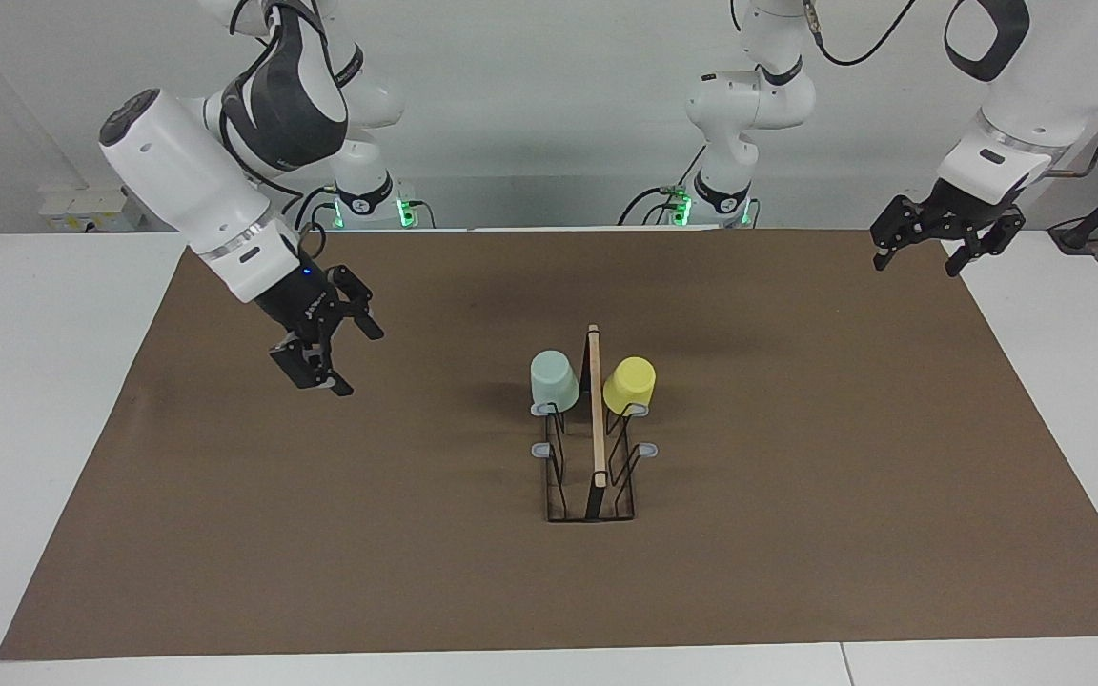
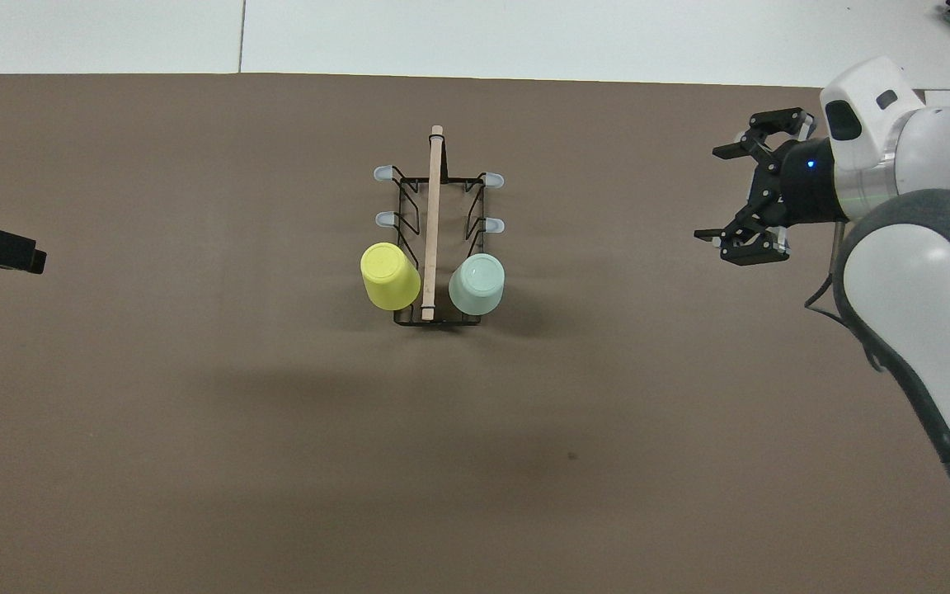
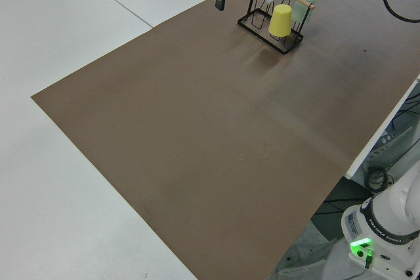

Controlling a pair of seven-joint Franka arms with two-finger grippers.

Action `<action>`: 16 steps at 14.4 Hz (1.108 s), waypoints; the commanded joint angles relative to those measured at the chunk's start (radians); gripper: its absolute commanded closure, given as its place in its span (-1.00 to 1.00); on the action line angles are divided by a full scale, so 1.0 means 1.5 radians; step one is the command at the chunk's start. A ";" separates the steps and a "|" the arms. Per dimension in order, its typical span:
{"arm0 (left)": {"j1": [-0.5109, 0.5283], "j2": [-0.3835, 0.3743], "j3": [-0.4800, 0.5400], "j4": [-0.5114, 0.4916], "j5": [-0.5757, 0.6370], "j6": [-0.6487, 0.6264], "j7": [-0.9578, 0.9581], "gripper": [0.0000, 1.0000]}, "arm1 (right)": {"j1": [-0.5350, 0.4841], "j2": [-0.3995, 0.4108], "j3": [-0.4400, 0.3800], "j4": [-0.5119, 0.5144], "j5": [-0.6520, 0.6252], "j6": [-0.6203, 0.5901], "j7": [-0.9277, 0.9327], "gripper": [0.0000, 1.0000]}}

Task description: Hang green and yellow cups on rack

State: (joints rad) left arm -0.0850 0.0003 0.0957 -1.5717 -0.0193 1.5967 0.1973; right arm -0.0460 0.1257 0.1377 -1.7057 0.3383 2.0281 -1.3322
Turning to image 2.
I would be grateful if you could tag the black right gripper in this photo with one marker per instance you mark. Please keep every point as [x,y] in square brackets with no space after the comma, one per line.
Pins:
[809,186]

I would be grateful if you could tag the brown table mat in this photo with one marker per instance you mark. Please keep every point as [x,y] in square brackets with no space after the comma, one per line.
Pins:
[277,412]

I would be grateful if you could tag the yellow plastic cup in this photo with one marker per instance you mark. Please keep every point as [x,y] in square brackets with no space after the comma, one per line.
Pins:
[391,276]

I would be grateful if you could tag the light green plastic cup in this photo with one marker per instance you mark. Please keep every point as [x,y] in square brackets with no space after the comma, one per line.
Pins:
[477,285]

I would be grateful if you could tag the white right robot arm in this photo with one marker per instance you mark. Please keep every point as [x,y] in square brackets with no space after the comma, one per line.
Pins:
[920,272]

